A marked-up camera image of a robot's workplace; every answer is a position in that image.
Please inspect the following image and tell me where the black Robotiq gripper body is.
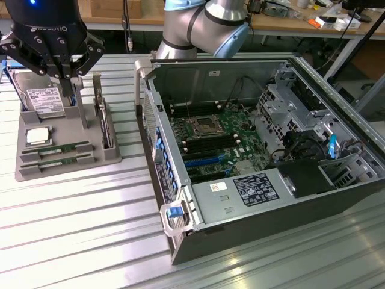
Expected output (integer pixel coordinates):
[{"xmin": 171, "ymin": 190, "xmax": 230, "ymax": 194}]
[{"xmin": 5, "ymin": 0, "xmax": 88, "ymax": 66}]

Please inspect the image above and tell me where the green RAM stick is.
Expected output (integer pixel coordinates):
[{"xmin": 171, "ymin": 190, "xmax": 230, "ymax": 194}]
[
  {"xmin": 36, "ymin": 155, "xmax": 79, "ymax": 168},
  {"xmin": 35, "ymin": 143, "xmax": 78, "ymax": 155}
]

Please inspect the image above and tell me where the black RAM slot bank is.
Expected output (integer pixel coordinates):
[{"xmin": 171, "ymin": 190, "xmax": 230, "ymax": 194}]
[
  {"xmin": 169, "ymin": 101, "xmax": 231, "ymax": 118},
  {"xmin": 182, "ymin": 133, "xmax": 242, "ymax": 154}
]

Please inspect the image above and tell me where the silver hard disk white label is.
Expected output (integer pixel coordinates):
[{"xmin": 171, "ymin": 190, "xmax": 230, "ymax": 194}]
[{"xmin": 8, "ymin": 69, "xmax": 67, "ymax": 119}]

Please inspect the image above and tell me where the silver CPU chip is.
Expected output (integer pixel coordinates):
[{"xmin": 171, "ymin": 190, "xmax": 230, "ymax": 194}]
[{"xmin": 25, "ymin": 127, "xmax": 51, "ymax": 146}]

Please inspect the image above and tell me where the grey parts rack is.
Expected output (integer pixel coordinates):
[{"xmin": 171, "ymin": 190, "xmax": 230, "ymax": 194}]
[{"xmin": 14, "ymin": 73, "xmax": 123, "ymax": 182}]

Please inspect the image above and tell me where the blue expansion slot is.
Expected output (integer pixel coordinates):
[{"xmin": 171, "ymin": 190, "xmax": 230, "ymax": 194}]
[{"xmin": 183, "ymin": 155, "xmax": 221, "ymax": 169}]

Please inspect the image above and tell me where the green motherboard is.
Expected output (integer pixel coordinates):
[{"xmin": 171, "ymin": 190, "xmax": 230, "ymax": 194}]
[{"xmin": 168, "ymin": 101, "xmax": 273, "ymax": 184}]

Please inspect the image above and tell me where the black expansion slot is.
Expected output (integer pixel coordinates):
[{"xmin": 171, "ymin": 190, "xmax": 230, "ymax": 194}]
[{"xmin": 188, "ymin": 170, "xmax": 227, "ymax": 183}]

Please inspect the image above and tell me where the blue case latch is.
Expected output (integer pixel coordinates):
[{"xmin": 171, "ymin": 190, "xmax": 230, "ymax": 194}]
[{"xmin": 167, "ymin": 205, "xmax": 183, "ymax": 219}]

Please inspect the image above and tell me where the silver chipset heatsink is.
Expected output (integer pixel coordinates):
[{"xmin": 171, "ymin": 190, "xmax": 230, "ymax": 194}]
[{"xmin": 235, "ymin": 161, "xmax": 257, "ymax": 176}]

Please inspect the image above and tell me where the wooden background desk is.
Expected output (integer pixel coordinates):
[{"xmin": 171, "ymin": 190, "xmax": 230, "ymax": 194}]
[{"xmin": 76, "ymin": 0, "xmax": 385, "ymax": 40}]

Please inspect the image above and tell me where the metal disk bay cage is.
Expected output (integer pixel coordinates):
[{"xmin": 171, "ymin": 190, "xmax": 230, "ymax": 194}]
[{"xmin": 254, "ymin": 63, "xmax": 329, "ymax": 153}]

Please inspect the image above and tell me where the grey power supply unit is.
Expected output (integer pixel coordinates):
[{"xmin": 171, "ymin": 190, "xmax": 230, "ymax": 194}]
[{"xmin": 191, "ymin": 167, "xmax": 299, "ymax": 226}]

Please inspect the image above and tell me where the white orange small box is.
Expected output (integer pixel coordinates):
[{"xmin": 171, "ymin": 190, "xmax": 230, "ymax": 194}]
[{"xmin": 309, "ymin": 15, "xmax": 338, "ymax": 30}]

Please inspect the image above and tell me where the open black PC case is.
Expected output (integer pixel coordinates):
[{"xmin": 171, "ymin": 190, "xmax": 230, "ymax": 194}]
[{"xmin": 134, "ymin": 52, "xmax": 385, "ymax": 266}]

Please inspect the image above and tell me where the black fan shroud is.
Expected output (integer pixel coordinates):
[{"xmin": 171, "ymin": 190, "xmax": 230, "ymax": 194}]
[{"xmin": 266, "ymin": 158, "xmax": 337, "ymax": 199}]

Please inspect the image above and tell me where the blue plastic bay clip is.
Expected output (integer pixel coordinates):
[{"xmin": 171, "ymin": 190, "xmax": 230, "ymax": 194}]
[{"xmin": 328, "ymin": 135, "xmax": 338, "ymax": 160}]

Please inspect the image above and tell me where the black slanted pole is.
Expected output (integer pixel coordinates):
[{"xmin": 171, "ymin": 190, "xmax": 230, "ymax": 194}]
[{"xmin": 322, "ymin": 11, "xmax": 385, "ymax": 80}]

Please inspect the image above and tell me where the black hanging cable with plug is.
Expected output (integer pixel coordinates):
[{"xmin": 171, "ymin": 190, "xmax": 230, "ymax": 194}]
[{"xmin": 121, "ymin": 0, "xmax": 134, "ymax": 54}]

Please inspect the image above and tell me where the CPU socket metal frame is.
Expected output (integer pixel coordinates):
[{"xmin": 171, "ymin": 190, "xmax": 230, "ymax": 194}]
[{"xmin": 191, "ymin": 115, "xmax": 223, "ymax": 137}]

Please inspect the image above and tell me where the black wire in case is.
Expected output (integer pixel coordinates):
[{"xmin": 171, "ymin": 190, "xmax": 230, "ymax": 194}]
[{"xmin": 227, "ymin": 75, "xmax": 266, "ymax": 107}]

